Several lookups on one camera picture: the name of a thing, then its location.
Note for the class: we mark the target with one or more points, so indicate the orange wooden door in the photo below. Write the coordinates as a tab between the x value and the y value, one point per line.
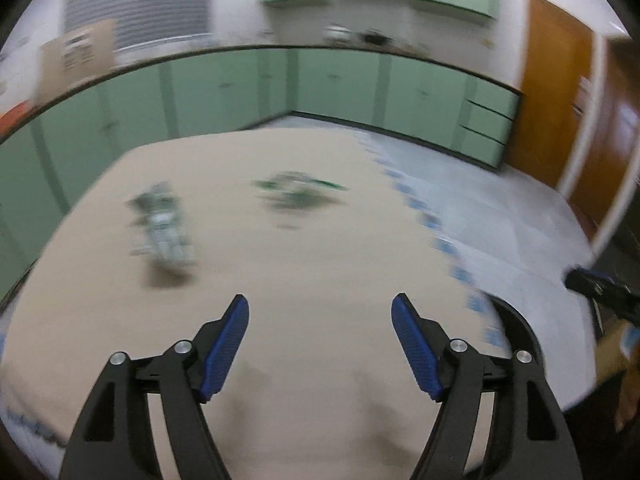
617	140
550	90

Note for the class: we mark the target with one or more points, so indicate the orange plastic basin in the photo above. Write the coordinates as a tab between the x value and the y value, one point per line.
15	115

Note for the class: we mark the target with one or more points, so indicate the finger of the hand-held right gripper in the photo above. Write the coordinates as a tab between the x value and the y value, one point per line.
597	286

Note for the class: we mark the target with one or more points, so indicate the large cardboard box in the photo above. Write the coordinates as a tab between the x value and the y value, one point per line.
75	60

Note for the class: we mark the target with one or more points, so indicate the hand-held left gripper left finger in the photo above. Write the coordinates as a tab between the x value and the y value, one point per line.
225	350

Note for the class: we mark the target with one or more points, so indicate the black pot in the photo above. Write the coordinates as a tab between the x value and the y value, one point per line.
375	38

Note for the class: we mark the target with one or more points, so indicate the white enamel pot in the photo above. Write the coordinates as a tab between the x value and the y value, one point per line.
336	34

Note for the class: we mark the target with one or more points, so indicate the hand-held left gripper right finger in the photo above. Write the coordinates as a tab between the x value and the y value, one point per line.
415	350

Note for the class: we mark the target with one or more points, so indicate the small brown cardboard box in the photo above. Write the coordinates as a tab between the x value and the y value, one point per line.
617	360

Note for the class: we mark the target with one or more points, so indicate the green base cabinets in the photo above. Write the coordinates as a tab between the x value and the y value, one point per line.
340	85

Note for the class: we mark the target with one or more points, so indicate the grey window blind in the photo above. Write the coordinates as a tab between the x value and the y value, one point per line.
140	0

